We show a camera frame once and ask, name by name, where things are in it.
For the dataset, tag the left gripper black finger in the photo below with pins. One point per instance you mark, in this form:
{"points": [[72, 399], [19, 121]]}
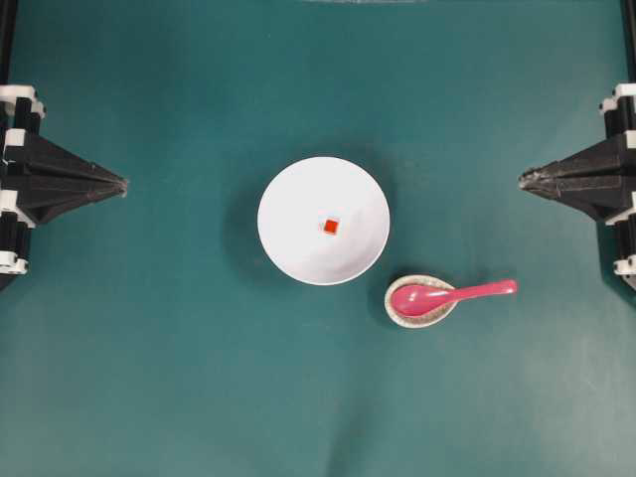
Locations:
{"points": [[44, 205], [37, 154]]}

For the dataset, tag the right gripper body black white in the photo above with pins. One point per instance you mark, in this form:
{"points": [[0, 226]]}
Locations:
{"points": [[618, 112]]}

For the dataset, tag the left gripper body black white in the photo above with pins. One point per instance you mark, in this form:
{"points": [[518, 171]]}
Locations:
{"points": [[21, 112]]}

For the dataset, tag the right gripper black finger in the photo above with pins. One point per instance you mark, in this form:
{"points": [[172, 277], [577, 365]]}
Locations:
{"points": [[604, 201], [611, 157]]}

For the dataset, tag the pink plastic spoon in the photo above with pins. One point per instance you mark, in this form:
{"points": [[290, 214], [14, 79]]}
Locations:
{"points": [[418, 300]]}

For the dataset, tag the small red block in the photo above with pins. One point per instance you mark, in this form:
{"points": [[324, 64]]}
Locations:
{"points": [[330, 227]]}

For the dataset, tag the speckled ceramic spoon rest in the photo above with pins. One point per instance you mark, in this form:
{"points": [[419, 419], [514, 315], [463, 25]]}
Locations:
{"points": [[421, 321]]}

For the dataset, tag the white round bowl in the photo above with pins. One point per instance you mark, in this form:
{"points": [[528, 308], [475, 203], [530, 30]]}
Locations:
{"points": [[297, 202]]}

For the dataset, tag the black frame post left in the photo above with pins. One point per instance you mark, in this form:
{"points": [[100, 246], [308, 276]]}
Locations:
{"points": [[8, 15]]}

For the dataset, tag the black frame post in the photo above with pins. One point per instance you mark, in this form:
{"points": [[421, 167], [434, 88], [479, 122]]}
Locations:
{"points": [[8, 15], [629, 38]]}

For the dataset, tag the black frame post right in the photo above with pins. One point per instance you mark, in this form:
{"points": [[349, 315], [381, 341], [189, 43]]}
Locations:
{"points": [[629, 38]]}

